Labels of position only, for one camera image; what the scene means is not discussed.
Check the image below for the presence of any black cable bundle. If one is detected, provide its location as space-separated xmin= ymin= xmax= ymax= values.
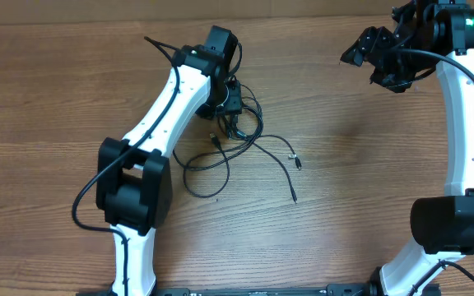
xmin=172 ymin=80 xmax=303 ymax=205

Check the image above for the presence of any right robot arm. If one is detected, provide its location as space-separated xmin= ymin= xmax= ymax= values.
xmin=326 ymin=0 xmax=474 ymax=295

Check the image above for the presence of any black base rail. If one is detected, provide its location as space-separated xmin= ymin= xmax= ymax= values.
xmin=149 ymin=283 xmax=383 ymax=296

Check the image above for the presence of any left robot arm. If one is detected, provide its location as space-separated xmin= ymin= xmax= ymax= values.
xmin=95 ymin=25 xmax=242 ymax=295

